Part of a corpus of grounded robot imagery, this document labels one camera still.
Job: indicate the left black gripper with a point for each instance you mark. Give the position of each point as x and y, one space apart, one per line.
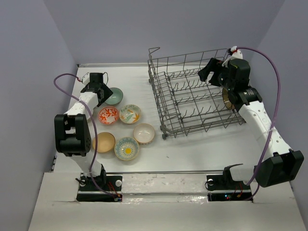
107 93

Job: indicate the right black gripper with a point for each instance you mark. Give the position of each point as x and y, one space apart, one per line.
204 73

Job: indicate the mint green bowl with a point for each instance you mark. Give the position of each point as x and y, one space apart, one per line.
116 97

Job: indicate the brown glazed bowl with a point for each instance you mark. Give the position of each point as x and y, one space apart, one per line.
226 100

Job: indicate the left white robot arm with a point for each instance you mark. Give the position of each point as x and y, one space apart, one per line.
76 132

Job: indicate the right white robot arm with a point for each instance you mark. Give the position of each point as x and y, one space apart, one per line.
279 162

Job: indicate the orange coral pattern bowl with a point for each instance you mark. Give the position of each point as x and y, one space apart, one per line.
108 115

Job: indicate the leaf and flower pattern bowl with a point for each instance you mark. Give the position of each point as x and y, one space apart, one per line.
130 114

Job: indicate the tan orange bowl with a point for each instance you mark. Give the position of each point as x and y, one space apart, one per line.
106 142

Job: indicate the white bowl with patterned outside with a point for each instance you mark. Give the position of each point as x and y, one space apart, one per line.
144 133

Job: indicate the teal bowl with yellow centre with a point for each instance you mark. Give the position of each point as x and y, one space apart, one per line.
126 148

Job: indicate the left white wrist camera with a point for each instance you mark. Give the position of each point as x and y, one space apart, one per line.
85 79

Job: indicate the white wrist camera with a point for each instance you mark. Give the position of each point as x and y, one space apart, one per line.
85 79
234 53

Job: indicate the grey wire dish rack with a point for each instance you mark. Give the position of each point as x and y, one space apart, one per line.
184 103

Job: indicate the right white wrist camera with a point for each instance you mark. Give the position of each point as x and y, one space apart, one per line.
234 53

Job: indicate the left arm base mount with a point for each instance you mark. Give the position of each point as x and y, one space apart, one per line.
88 191

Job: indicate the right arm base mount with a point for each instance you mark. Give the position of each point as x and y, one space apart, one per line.
222 188

